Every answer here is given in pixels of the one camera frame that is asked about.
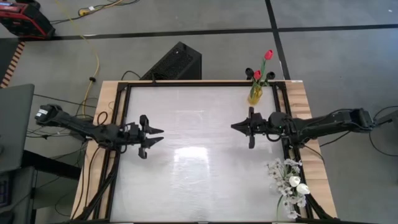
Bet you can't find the yellow black power cord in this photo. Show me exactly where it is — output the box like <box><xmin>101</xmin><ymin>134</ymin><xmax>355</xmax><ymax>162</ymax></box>
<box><xmin>49</xmin><ymin>0</ymin><xmax>141</xmax><ymax>26</ymax></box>

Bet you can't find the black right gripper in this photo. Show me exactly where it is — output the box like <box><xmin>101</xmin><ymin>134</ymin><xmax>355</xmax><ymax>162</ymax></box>
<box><xmin>230</xmin><ymin>106</ymin><xmax>276</xmax><ymax>149</ymax></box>

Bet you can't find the black perforated computer case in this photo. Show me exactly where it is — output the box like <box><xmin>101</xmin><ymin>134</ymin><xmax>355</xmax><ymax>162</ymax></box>
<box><xmin>139</xmin><ymin>41</ymin><xmax>203</xmax><ymax>81</ymax></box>

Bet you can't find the black artificial tulip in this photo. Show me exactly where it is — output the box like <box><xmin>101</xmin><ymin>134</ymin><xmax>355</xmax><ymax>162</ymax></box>
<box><xmin>259</xmin><ymin>71</ymin><xmax>276</xmax><ymax>90</ymax></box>
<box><xmin>244</xmin><ymin>67</ymin><xmax>257</xmax><ymax>91</ymax></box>

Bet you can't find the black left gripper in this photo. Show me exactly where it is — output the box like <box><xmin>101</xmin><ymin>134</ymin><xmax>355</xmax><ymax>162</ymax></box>
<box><xmin>123</xmin><ymin>114</ymin><xmax>165</xmax><ymax>159</ymax></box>

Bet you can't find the yellow glass vase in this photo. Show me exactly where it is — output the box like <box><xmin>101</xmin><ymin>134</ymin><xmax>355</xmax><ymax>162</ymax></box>
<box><xmin>247</xmin><ymin>84</ymin><xmax>264</xmax><ymax>106</ymax></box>

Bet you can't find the red artificial tulip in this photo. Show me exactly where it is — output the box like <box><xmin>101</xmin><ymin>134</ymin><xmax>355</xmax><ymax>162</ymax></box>
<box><xmin>256</xmin><ymin>49</ymin><xmax>274</xmax><ymax>91</ymax></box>
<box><xmin>252</xmin><ymin>70</ymin><xmax>264</xmax><ymax>94</ymax></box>

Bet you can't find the yellow extension cable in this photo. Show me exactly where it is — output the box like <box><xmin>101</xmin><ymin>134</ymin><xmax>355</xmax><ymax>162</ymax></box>
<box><xmin>55</xmin><ymin>0</ymin><xmax>101</xmax><ymax>116</ymax></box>

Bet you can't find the red black equipment case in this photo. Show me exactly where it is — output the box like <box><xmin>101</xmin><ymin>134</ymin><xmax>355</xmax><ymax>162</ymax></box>
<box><xmin>0</xmin><ymin>1</ymin><xmax>56</xmax><ymax>40</ymax></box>

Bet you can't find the white blossom spray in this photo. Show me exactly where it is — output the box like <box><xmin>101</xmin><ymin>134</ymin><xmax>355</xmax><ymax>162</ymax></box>
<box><xmin>266</xmin><ymin>157</ymin><xmax>303</xmax><ymax>191</ymax></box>
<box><xmin>275</xmin><ymin>183</ymin><xmax>308</xmax><ymax>220</ymax></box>

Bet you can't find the black table frame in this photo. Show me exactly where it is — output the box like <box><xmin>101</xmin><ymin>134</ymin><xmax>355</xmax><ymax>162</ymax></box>
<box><xmin>70</xmin><ymin>80</ymin><xmax>340</xmax><ymax>224</ymax></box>

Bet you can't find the grey desk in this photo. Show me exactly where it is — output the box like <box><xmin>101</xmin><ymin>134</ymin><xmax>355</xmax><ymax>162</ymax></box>
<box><xmin>0</xmin><ymin>83</ymin><xmax>35</xmax><ymax>174</ymax></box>

